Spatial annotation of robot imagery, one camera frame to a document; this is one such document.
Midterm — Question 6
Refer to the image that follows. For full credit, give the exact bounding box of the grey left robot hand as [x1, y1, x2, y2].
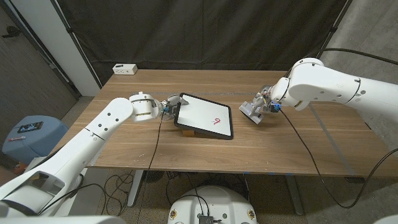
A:
[160, 94, 190, 121]

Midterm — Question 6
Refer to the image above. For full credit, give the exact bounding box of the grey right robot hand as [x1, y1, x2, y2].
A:
[250, 84, 282, 116]

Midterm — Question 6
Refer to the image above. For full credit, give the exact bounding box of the grey whiteboard eraser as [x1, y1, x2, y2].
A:
[238, 101, 264, 125]

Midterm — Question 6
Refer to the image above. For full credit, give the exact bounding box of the small black-framed whiteboard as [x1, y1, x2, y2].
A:
[174, 92, 234, 141]

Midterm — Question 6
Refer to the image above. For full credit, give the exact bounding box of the white power strip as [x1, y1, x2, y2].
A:
[112, 63, 139, 76]

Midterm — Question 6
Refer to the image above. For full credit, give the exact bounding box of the black round floor object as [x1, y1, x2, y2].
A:
[143, 170, 165, 184]

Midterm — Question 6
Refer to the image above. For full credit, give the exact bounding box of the black backdrop curtain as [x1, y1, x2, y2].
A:
[51, 0, 354, 86]

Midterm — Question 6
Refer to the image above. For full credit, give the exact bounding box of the white table leg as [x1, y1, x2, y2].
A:
[126, 169, 144, 208]

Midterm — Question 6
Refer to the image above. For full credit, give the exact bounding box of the black backdrop stand pole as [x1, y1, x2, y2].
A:
[310, 0, 354, 72]
[51, 0, 103, 88]

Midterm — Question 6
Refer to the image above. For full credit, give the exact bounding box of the grey table leg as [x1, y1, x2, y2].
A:
[284, 174, 305, 216]

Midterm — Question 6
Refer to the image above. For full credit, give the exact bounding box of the white robot torso base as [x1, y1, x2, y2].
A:
[167, 185, 259, 224]

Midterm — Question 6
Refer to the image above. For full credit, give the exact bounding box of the grey electronics box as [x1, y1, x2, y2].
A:
[198, 213, 215, 224]

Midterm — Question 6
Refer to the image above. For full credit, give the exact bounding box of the blue-grey stool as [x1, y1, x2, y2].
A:
[1, 115, 70, 166]

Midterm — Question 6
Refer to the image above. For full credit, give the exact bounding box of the black phone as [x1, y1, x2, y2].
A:
[17, 121, 44, 134]

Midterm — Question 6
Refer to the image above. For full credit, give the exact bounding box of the thin black left wrist cable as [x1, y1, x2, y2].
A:
[135, 110, 165, 224]

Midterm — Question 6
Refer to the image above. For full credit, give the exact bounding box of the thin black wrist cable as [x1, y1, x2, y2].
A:
[279, 108, 398, 209]
[135, 110, 165, 224]

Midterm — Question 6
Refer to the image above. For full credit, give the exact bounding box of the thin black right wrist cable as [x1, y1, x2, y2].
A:
[279, 108, 398, 209]

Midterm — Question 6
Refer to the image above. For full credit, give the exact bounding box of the black torso cable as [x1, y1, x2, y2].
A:
[165, 172, 212, 218]

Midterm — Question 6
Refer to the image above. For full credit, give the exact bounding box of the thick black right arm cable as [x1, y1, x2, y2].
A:
[284, 47, 398, 78]

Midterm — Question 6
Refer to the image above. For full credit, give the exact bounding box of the black floor cable tangle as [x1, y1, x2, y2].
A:
[102, 170, 134, 217]

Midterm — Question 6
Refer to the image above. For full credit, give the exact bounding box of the black door handle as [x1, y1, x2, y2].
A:
[1, 26, 21, 39]

